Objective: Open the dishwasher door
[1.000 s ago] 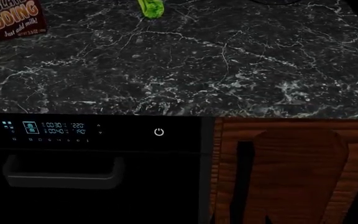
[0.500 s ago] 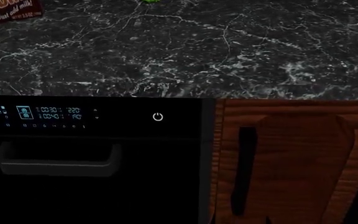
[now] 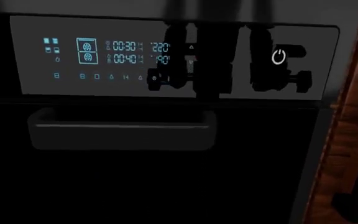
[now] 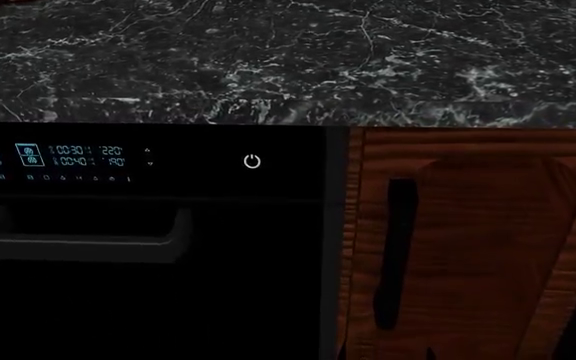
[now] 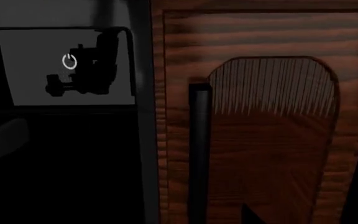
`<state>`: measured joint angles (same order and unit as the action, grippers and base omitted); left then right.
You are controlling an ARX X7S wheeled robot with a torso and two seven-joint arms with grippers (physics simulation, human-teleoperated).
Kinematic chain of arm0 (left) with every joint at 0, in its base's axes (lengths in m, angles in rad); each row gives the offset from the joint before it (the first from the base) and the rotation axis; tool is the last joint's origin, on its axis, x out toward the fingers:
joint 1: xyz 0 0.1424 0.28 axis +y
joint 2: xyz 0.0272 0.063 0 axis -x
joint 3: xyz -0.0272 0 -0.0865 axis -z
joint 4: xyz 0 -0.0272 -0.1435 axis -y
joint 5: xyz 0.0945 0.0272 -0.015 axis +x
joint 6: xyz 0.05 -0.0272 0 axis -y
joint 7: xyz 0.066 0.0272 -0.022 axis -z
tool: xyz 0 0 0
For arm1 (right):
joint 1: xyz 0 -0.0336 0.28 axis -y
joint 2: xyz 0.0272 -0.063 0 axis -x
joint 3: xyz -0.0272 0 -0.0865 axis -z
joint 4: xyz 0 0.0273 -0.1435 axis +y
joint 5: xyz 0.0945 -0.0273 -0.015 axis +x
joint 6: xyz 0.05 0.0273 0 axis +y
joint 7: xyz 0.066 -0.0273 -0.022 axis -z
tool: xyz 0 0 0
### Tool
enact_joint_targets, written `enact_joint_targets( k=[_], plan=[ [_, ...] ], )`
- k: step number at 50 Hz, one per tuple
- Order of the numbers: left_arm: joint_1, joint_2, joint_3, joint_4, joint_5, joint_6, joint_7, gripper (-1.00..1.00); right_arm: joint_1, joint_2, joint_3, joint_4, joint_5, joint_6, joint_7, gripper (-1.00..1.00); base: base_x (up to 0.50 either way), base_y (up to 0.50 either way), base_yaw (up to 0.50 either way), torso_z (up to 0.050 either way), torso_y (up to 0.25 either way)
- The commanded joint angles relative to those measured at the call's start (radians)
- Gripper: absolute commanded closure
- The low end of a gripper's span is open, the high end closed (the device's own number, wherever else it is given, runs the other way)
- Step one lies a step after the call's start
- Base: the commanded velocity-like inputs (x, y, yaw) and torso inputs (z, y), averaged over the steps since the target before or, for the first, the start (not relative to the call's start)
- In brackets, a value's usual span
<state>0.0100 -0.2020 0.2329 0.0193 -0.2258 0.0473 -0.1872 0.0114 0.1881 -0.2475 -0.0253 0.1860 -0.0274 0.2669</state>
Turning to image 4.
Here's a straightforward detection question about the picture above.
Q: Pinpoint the black dishwasher door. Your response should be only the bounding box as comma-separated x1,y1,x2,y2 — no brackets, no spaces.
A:
0,194,342,360

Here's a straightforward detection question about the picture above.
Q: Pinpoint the black dishwasher control panel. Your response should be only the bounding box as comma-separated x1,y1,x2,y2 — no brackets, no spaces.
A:
0,121,345,203

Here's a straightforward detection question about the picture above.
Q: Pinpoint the brown wooden cabinet door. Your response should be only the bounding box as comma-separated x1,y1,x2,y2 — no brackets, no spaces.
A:
336,126,576,360

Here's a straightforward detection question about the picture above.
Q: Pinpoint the black marble countertop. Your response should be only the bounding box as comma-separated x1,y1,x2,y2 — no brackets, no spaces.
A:
0,0,576,129

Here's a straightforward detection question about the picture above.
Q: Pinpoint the black cabinet door handle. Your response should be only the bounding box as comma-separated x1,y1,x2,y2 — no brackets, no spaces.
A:
372,177,419,331

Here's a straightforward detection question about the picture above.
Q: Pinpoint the grey dishwasher door handle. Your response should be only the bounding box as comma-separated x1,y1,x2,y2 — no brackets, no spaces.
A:
0,204,193,264

